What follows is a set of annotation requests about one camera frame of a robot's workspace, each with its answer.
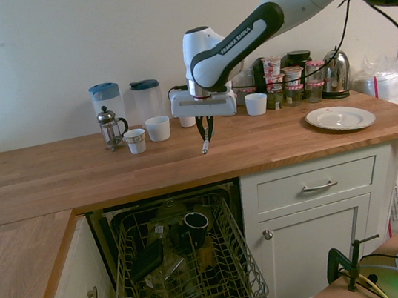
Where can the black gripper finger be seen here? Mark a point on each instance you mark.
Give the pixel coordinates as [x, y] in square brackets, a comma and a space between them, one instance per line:
[201, 128]
[210, 126]

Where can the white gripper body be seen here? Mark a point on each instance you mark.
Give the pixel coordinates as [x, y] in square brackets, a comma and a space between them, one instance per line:
[211, 106]

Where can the silver metal spoon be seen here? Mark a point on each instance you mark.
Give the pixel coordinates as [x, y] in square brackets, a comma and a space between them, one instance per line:
[205, 148]

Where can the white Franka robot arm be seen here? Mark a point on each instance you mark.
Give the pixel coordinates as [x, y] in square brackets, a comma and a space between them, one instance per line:
[243, 41]

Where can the built-in dishwasher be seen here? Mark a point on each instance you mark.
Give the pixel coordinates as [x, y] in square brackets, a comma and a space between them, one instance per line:
[99, 231]

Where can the small white cup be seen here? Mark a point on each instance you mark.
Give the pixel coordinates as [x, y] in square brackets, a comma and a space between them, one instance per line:
[187, 121]

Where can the glass jar checkered lid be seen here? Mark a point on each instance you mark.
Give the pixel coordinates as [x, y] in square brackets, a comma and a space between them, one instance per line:
[249, 94]
[315, 92]
[295, 96]
[315, 69]

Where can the wide white ceramic cup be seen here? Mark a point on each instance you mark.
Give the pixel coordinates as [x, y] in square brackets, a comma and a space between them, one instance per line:
[158, 129]

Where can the clear pitcher dark teal lid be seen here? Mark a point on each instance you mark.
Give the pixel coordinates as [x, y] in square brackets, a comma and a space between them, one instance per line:
[146, 98]

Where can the jar with green contents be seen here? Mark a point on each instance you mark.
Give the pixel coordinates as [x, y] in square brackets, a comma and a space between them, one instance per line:
[276, 100]

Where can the patterned white paper cup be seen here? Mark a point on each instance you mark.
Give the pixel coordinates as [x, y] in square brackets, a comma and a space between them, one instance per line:
[135, 141]

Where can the stacked red yogurt pots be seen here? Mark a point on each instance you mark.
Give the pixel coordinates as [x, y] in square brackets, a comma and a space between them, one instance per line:
[272, 70]

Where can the single yogurt pot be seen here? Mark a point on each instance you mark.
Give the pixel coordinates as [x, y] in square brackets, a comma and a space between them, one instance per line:
[293, 75]

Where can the glass french press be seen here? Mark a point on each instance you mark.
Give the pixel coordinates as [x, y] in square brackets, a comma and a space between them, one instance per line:
[111, 130]

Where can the black mug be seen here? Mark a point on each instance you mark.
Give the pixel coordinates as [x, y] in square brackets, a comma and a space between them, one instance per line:
[196, 226]

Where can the clear pitcher light blue lid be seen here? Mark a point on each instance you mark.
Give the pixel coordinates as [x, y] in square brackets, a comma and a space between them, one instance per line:
[105, 99]

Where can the dark jar black lid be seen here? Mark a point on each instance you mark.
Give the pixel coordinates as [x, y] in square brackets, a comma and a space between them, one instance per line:
[298, 57]

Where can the round metal door knob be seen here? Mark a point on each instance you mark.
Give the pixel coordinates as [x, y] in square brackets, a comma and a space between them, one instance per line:
[268, 234]

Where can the white dinner plate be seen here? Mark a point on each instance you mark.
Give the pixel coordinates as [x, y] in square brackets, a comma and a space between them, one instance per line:
[340, 118]

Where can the stainless steel kettle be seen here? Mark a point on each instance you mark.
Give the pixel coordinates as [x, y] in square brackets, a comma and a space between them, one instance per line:
[337, 74]

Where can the black plastic container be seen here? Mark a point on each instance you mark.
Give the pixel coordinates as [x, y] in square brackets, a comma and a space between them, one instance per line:
[147, 259]

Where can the white drawer front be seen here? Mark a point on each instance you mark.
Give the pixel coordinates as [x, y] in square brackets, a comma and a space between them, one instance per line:
[352, 174]

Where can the clear glass container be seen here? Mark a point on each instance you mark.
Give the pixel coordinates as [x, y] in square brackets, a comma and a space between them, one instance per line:
[167, 277]

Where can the white cabinet door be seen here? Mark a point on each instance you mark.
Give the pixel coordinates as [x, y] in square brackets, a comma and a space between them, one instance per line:
[312, 252]

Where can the white corner cabinet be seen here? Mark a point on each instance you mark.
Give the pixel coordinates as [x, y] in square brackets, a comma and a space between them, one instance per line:
[96, 265]

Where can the stack of plastic cups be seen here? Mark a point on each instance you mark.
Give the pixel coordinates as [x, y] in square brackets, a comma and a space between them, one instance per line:
[385, 81]

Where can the white kitchen cabinet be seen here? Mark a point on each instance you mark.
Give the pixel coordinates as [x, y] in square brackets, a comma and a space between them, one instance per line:
[386, 173]

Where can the black screw clamp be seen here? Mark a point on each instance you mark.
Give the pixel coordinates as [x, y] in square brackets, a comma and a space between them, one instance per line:
[337, 259]

